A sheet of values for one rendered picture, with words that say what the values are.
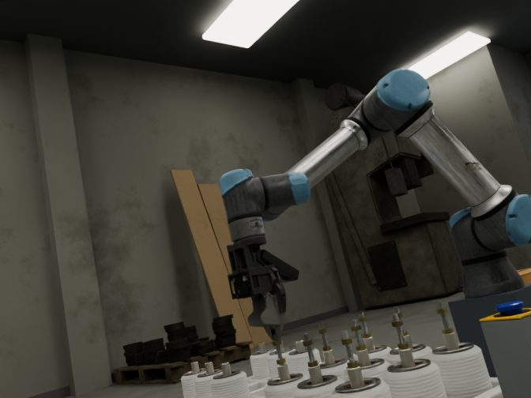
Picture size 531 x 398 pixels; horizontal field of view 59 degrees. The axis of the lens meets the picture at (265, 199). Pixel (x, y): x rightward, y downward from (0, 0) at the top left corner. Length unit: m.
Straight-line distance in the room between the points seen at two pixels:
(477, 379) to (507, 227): 0.42
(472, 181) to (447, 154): 0.09
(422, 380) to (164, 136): 4.68
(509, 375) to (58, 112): 4.40
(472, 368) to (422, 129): 0.56
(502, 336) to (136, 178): 4.42
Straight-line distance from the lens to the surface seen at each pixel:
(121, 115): 5.18
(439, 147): 1.21
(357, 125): 1.27
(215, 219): 4.87
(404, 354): 0.89
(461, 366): 0.94
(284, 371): 1.01
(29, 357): 4.37
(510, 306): 0.81
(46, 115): 4.74
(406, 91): 1.18
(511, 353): 0.81
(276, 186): 1.01
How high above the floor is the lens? 0.42
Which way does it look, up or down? 12 degrees up
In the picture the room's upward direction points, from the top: 13 degrees counter-clockwise
